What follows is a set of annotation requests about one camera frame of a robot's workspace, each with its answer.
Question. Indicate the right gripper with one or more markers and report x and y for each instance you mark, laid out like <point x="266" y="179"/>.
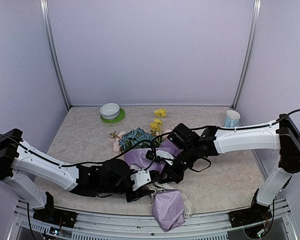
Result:
<point x="174" y="175"/>

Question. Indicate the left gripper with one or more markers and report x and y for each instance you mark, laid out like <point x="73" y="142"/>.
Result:
<point x="140" y="193"/>

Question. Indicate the purple wrapping paper sheet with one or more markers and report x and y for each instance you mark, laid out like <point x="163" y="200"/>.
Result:
<point x="136" y="160"/>

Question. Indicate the clear printed cellophane wrap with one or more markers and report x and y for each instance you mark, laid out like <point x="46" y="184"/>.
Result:
<point x="169" y="202"/>

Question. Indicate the blue fake flower bunch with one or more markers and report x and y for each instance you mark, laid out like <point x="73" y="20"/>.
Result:
<point x="138" y="138"/>

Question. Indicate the yellow fake flower stem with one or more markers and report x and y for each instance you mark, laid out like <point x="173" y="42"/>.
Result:
<point x="157" y="126"/>

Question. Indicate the pink fake rose bunch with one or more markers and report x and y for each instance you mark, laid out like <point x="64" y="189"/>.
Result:
<point x="117" y="137"/>

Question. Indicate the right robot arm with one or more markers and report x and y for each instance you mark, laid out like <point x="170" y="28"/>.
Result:
<point x="281" y="134"/>

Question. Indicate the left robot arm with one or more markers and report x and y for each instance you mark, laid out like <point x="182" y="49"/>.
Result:
<point x="18" y="159"/>

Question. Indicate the green plate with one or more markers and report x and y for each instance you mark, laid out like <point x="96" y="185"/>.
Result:
<point x="120" y="116"/>

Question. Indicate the white ceramic bowl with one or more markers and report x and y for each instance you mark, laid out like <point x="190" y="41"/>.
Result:
<point x="109" y="111"/>

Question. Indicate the light blue mug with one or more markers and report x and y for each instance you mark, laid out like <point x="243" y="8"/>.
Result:
<point x="232" y="118"/>

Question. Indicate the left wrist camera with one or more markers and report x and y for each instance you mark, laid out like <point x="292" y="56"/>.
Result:
<point x="140" y="179"/>

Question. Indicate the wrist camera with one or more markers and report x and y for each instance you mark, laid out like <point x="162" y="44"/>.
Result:
<point x="140" y="179"/>
<point x="160" y="156"/>

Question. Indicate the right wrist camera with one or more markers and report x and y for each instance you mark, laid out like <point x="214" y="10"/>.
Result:
<point x="160" y="156"/>

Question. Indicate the front aluminium rail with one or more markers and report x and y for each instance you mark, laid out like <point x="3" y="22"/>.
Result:
<point x="102" y="226"/>

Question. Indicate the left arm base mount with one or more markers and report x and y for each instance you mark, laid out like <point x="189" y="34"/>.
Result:
<point x="62" y="218"/>

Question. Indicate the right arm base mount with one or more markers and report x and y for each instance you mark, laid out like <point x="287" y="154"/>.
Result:
<point x="247" y="216"/>

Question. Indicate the right aluminium frame post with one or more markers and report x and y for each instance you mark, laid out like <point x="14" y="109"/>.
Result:
<point x="248" y="53"/>

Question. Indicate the aluminium frame post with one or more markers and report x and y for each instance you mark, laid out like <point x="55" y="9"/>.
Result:
<point x="248" y="53"/>
<point x="44" y="5"/>

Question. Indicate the left aluminium frame post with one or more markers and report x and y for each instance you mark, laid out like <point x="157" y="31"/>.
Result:
<point x="44" y="5"/>

